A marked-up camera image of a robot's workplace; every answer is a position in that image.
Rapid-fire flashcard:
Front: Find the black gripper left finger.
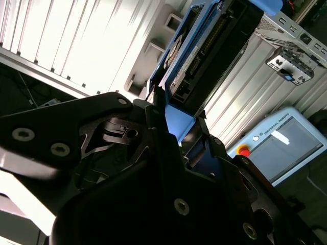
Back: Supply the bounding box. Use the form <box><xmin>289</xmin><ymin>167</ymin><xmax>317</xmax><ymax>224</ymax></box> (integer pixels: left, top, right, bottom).
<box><xmin>0</xmin><ymin>88</ymin><xmax>199</xmax><ymax>225</ymax></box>

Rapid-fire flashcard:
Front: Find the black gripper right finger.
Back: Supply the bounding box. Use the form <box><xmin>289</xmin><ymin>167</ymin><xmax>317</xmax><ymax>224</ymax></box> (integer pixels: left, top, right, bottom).
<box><xmin>183</xmin><ymin>112</ymin><xmax>327</xmax><ymax>245</ymax></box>

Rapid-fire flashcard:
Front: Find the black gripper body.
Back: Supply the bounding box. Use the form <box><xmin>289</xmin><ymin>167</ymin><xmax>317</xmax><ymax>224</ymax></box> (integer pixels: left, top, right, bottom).
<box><xmin>50</xmin><ymin>158</ymin><xmax>241</xmax><ymax>245</ymax></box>

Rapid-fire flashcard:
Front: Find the hard disk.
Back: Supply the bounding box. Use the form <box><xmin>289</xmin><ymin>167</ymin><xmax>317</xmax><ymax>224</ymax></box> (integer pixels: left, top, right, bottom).
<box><xmin>147</xmin><ymin>0</ymin><xmax>283</xmax><ymax>154</ymax></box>

